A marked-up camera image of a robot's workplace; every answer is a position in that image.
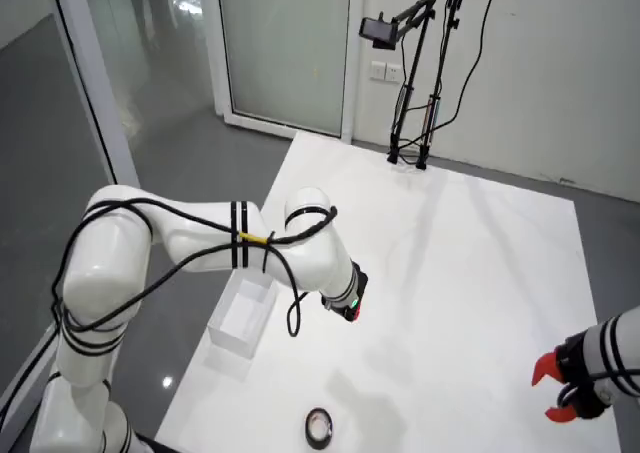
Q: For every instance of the frosted glass door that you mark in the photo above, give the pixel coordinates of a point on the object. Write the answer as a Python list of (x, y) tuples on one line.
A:
[(285, 48)]

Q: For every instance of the black tape roll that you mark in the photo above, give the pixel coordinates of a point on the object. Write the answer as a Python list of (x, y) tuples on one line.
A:
[(320, 443)]

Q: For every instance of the grey glass partition frame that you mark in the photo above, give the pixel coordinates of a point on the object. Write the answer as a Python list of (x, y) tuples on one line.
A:
[(100, 103)]

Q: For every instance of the black stand with red strut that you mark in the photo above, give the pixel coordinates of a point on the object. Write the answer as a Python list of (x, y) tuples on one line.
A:
[(433, 113)]

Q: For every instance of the black camera on boom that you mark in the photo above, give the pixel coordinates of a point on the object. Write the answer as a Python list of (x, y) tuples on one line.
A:
[(377, 30)]

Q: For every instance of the white arm carrying red gripper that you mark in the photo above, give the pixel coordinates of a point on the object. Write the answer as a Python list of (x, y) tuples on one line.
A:
[(620, 338)]

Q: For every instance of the white rectangular bin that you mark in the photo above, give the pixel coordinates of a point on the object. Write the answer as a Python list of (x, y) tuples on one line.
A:
[(240, 318)]

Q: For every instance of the white wall socket plate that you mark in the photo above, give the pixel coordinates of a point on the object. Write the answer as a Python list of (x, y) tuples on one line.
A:
[(394, 72), (378, 70)]

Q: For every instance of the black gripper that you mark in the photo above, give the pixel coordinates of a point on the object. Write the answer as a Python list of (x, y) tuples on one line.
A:
[(582, 373)]

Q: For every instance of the black camera boom stand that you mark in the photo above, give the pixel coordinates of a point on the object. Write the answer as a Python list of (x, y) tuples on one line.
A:
[(404, 98)]

